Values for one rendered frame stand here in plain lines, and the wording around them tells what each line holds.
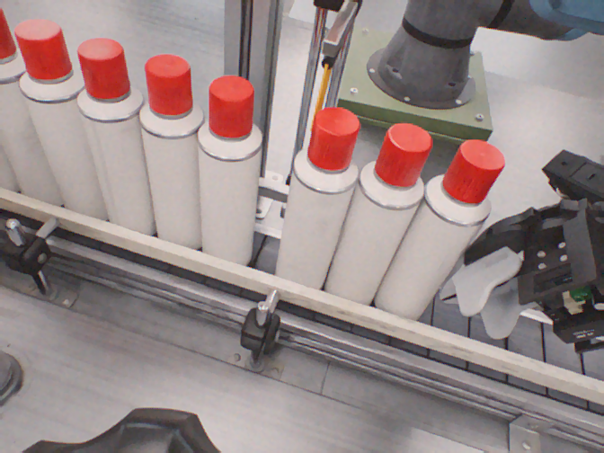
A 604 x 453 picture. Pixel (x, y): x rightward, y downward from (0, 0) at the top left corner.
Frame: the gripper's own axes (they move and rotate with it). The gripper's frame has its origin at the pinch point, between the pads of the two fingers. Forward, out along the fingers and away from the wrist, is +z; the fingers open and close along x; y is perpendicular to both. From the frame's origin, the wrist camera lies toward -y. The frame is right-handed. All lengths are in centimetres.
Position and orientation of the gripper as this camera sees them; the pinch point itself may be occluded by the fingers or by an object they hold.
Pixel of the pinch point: (453, 287)
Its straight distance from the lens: 45.8
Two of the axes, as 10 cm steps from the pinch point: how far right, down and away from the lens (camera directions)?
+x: 7.6, 5.8, 3.0
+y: -2.8, 7.1, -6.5
